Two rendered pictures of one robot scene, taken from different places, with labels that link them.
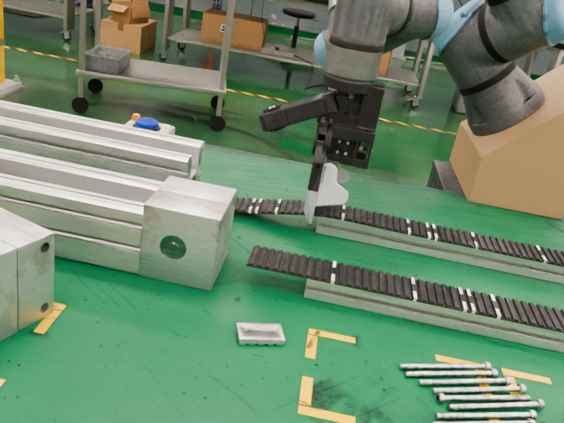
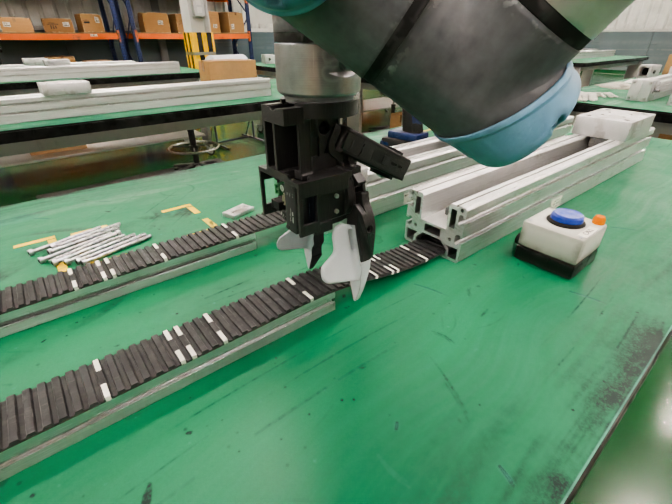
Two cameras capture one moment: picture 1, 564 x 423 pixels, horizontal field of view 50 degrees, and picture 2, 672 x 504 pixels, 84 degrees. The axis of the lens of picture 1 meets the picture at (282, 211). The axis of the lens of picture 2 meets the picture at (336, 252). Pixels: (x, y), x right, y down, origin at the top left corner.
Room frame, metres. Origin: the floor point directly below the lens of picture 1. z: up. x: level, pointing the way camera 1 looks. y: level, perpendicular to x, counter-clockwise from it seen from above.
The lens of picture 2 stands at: (1.13, -0.29, 1.06)
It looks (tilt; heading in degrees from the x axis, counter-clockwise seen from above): 30 degrees down; 138
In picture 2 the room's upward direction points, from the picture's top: straight up
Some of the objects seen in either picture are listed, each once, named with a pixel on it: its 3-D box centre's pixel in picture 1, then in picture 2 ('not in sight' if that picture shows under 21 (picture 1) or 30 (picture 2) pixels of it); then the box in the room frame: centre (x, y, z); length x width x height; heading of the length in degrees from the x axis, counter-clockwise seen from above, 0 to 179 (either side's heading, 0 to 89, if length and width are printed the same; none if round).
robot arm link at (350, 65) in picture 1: (352, 63); (320, 73); (0.85, -0.06, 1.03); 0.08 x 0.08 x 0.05
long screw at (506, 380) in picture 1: (465, 381); (102, 247); (0.53, -0.22, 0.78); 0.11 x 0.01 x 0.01; 106
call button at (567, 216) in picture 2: (147, 125); (566, 219); (1.00, 0.26, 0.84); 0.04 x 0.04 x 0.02
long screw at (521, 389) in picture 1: (479, 389); (90, 248); (0.52, -0.24, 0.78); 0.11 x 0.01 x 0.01; 106
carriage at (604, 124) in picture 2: not in sight; (611, 129); (0.90, 0.79, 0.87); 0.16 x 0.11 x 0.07; 87
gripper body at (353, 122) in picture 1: (345, 120); (314, 164); (0.85, -0.07, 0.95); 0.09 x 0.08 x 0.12; 87
